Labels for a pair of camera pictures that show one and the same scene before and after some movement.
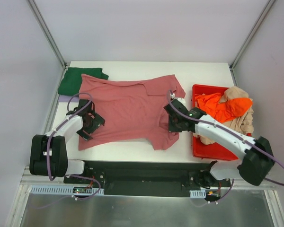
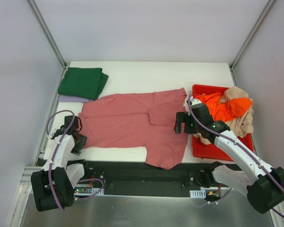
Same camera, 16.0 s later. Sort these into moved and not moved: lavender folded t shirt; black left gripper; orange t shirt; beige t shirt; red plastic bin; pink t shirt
Moved: black left gripper; pink t shirt
Not moved: lavender folded t shirt; orange t shirt; red plastic bin; beige t shirt
